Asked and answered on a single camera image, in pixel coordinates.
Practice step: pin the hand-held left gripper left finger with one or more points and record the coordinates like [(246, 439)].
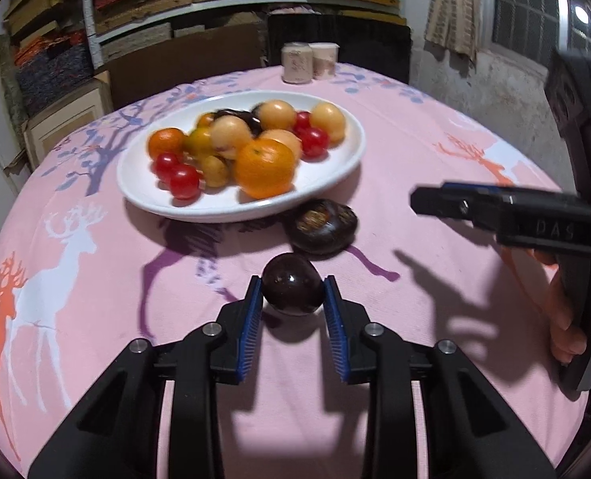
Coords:
[(249, 339)]

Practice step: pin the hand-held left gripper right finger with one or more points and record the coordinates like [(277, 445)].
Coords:
[(336, 339)]

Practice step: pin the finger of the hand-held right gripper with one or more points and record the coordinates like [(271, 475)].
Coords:
[(475, 188), (440, 202)]

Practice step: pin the dark purple plum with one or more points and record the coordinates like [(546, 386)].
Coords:
[(254, 120), (292, 283)]

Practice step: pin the white plate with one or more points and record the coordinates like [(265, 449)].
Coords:
[(325, 174)]

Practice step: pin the red cherry tomato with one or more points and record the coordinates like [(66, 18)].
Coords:
[(164, 163), (315, 141), (303, 119), (184, 182)]

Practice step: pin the pale yellow plum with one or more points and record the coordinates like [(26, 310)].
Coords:
[(328, 120), (230, 137), (277, 114)]

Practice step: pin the small yellow-orange fruit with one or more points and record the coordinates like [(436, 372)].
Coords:
[(288, 139), (213, 170), (204, 119), (198, 142)]

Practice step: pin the large orange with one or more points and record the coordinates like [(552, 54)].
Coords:
[(264, 167)]

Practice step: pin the orange mandarin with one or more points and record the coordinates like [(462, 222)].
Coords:
[(165, 142)]

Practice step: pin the person's right hand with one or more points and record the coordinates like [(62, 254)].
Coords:
[(562, 339)]

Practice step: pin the pink deer print tablecloth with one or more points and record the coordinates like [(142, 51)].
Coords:
[(126, 279)]

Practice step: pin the black flat panel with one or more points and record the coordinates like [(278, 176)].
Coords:
[(365, 45)]

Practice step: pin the beige woven curtain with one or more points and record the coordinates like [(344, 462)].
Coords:
[(455, 10)]

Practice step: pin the white paper cup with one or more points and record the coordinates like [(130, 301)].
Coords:
[(325, 61)]

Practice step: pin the barred window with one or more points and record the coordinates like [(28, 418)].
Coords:
[(525, 5)]

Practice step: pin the beige drink can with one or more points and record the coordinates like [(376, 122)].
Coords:
[(297, 63)]

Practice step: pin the dark brown board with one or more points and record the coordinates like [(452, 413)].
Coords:
[(200, 55)]

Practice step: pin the beige framed panel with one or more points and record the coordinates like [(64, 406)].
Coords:
[(61, 119)]

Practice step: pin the pile of blue patterned boxes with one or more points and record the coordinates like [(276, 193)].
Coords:
[(51, 75)]

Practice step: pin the white metal shelf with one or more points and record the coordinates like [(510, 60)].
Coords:
[(92, 20)]

